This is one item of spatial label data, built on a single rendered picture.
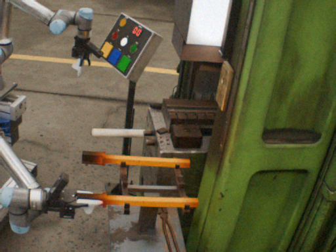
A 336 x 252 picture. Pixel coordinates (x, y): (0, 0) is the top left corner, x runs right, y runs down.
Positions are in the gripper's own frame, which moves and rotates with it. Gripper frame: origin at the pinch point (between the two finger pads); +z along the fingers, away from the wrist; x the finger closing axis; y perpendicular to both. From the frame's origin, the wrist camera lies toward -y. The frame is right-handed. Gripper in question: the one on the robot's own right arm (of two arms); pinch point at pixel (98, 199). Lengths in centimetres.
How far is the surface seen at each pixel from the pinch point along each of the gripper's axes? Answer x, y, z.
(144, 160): -23.0, -0.9, 17.6
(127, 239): -5.7, 26.3, 12.3
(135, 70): -98, -3, 18
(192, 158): -38, 8, 41
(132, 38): -111, -16, 16
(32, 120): -204, 96, -52
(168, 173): -38, 16, 31
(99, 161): -23.8, 1.1, 0.4
